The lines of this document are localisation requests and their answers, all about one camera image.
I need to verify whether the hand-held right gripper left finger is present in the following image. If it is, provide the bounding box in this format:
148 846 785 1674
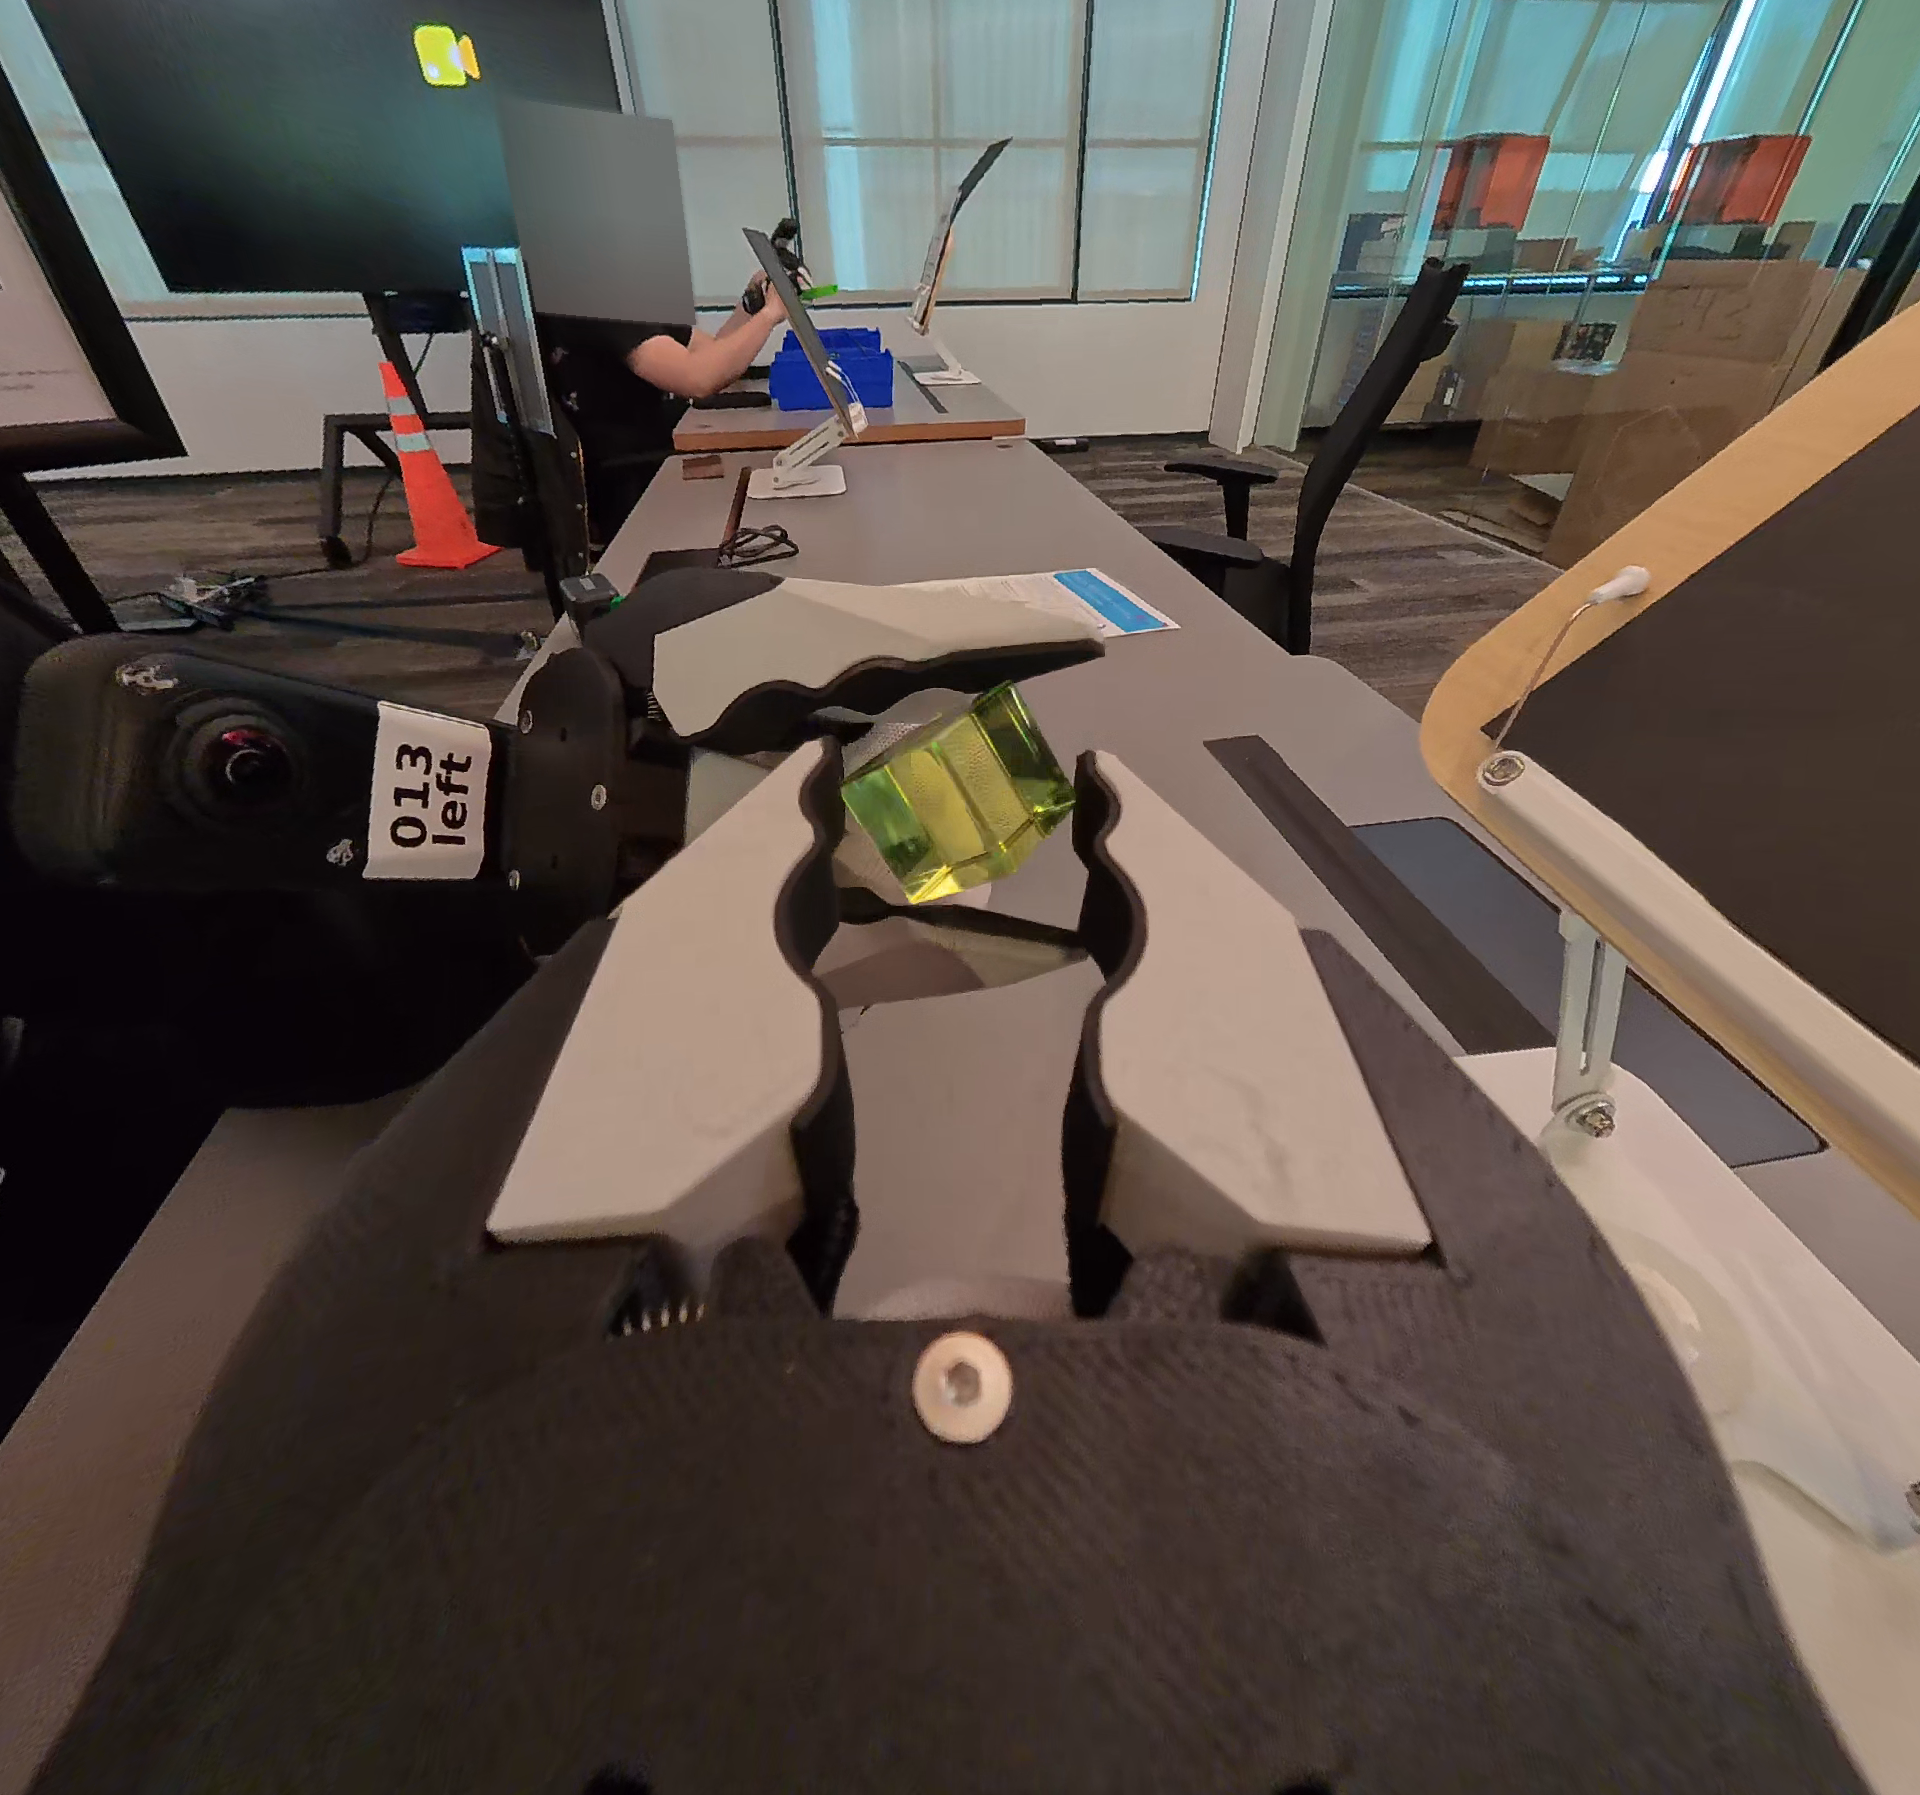
487 735 860 1318

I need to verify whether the black cable bundle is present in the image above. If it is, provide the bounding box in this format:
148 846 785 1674
121 572 544 660

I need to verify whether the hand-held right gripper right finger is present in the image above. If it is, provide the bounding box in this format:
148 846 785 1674
1059 748 1438 1320

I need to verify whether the person's left forearm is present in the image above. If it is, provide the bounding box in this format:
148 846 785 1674
0 865 618 1438

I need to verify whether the orange traffic cone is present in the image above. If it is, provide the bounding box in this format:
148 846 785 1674
375 358 504 572

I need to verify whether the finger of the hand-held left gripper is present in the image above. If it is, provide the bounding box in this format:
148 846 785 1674
816 848 1108 1014
652 576 1111 755

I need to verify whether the cardboard box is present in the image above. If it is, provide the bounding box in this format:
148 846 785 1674
1462 258 1876 570

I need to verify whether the tilted board on white stand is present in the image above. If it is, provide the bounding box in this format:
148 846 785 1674
739 226 875 502
904 138 1017 382

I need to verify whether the black office chair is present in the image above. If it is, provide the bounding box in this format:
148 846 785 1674
1146 258 1471 657

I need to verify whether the wooden topped desk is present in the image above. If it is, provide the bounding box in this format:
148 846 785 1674
671 310 1030 456

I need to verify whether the white board stand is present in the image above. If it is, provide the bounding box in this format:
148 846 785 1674
1454 751 1920 1795

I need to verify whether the orange 3D printer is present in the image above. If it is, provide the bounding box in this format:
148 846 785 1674
1662 134 1817 228
1421 134 1554 236

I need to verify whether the blue plastic bin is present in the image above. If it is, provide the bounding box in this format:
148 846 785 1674
768 324 899 413

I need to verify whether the thin wire with white tip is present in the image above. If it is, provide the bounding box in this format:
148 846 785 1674
1481 566 1655 778

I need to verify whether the translucent acrylic cube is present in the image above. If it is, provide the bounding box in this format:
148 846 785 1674
840 679 1078 906

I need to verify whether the large black television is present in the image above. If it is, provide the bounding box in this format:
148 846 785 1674
0 0 629 300

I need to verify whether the printed paper sheet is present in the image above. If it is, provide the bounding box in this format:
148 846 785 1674
961 566 1183 645

